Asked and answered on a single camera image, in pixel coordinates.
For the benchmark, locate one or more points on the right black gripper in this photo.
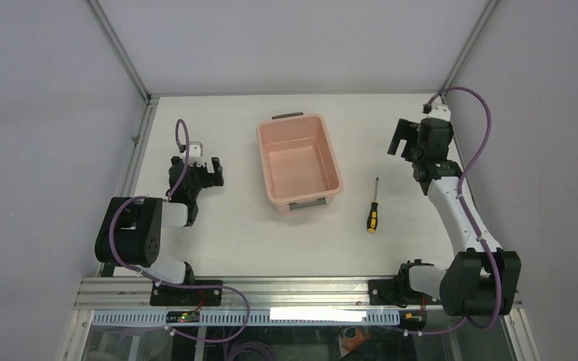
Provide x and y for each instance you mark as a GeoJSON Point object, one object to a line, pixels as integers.
{"type": "Point", "coordinates": [406, 130]}

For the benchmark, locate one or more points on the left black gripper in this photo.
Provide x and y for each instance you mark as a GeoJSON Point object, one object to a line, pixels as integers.
{"type": "Point", "coordinates": [210, 179]}

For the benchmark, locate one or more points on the yellow black screwdriver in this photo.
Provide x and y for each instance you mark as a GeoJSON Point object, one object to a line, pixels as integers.
{"type": "Point", "coordinates": [372, 218]}

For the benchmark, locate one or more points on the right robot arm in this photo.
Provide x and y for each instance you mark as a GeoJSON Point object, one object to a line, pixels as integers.
{"type": "Point", "coordinates": [482, 278]}

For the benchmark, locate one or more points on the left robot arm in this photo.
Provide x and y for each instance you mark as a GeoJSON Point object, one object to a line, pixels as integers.
{"type": "Point", "coordinates": [130, 234]}

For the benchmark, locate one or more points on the pink plastic bin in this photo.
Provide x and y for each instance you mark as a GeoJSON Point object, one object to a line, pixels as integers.
{"type": "Point", "coordinates": [300, 169]}

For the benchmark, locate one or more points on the orange object below table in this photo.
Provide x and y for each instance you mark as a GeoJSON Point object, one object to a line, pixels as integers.
{"type": "Point", "coordinates": [353, 337]}

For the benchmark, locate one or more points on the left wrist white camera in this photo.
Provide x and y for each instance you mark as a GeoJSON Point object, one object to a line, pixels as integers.
{"type": "Point", "coordinates": [195, 152]}

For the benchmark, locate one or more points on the wrist white camera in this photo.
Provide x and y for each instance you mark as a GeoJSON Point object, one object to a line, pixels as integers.
{"type": "Point", "coordinates": [195, 152]}
{"type": "Point", "coordinates": [437, 111]}

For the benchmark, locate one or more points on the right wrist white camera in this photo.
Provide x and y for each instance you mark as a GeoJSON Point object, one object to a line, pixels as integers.
{"type": "Point", "coordinates": [437, 111]}

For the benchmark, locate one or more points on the right aluminium frame post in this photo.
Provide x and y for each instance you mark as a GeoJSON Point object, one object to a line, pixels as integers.
{"type": "Point", "coordinates": [470, 42]}

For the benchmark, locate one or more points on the aluminium frame post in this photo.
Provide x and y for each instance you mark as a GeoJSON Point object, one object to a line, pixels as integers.
{"type": "Point", "coordinates": [117, 48]}
{"type": "Point", "coordinates": [470, 42]}

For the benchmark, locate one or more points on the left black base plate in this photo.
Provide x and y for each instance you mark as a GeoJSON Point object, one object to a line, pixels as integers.
{"type": "Point", "coordinates": [185, 294]}

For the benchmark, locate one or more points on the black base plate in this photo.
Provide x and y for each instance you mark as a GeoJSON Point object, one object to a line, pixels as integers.
{"type": "Point", "coordinates": [185, 294]}
{"type": "Point", "coordinates": [394, 291]}

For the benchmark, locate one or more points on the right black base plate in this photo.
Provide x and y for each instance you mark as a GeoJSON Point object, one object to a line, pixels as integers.
{"type": "Point", "coordinates": [394, 291]}

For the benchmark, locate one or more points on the white slotted cable duct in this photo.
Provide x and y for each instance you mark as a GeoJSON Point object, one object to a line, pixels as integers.
{"type": "Point", "coordinates": [277, 316]}

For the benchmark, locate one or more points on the aluminium front rail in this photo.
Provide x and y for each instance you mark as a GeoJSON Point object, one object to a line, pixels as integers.
{"type": "Point", "coordinates": [131, 293]}

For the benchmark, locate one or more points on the left aluminium frame post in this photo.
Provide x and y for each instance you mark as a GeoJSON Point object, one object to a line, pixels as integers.
{"type": "Point", "coordinates": [117, 48]}

